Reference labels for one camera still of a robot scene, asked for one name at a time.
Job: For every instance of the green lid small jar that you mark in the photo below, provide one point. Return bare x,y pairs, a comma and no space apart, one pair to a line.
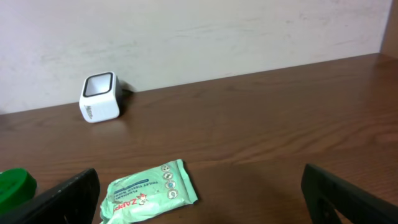
17,187

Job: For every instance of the white barcode scanner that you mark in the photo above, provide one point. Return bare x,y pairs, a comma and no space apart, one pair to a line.
101,97

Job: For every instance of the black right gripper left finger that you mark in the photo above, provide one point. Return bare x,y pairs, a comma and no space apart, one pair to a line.
73,201

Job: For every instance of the light green wet wipes pack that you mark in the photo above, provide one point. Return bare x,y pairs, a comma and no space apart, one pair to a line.
146,194

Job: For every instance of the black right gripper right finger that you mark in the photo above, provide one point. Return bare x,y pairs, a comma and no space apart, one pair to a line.
326,195

